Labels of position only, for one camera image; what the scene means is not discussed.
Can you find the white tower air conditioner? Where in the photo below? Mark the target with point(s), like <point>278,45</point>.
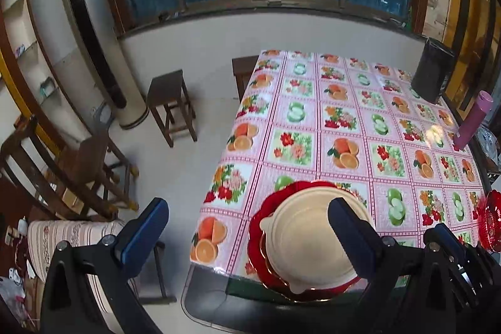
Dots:
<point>93,28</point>

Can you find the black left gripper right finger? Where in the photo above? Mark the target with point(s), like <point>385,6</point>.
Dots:
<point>410,290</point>

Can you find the dark wooden stool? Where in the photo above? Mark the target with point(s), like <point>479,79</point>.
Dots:
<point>172,109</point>

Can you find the wooden stool with yellow feet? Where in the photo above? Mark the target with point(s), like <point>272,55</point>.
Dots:
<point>98,163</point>

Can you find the pink fruit pattern tablecloth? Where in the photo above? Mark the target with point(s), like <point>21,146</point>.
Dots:
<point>359,125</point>

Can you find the dark wooden chair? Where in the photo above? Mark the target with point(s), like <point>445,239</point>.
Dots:
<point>46,198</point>

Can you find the pink thermos bottle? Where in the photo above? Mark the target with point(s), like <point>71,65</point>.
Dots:
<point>473,120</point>

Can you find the black cylindrical container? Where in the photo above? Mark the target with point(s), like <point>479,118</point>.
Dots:
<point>434,70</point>

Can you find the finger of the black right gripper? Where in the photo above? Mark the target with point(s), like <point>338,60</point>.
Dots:
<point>475,274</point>

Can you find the cream plastic bowl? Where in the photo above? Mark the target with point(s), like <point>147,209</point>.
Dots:
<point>301,246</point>

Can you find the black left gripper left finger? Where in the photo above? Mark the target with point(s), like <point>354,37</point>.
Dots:
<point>69,305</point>

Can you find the dark stool behind table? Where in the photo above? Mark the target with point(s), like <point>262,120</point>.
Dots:
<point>242,69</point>

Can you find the red scalloped plastic plate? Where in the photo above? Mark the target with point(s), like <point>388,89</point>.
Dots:
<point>257,252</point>

